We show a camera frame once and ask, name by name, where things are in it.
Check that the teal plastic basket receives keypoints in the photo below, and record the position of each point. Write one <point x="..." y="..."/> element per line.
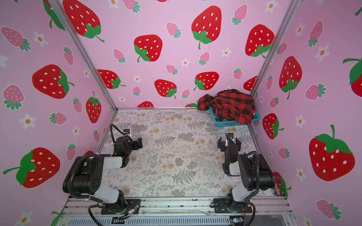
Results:
<point x="230" y="123"/>

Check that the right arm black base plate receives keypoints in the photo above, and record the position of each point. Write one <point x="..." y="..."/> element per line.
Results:
<point x="224" y="205"/>

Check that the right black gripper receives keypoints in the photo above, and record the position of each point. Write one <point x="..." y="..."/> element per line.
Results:
<point x="229" y="145"/>

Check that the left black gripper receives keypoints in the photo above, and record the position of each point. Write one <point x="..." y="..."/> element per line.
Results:
<point x="134" y="143"/>

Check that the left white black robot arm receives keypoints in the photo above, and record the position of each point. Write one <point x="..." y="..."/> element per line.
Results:
<point x="84" y="179"/>

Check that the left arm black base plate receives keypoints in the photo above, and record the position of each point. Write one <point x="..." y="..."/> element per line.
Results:
<point x="122" y="207"/>

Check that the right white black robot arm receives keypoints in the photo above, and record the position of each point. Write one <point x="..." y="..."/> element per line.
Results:
<point x="253" y="170"/>

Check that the aluminium rail frame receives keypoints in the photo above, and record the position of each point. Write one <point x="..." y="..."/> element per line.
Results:
<point x="182" y="211"/>

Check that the red black plaid shirt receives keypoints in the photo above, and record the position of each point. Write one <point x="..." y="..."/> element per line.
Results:
<point x="230" y="105"/>

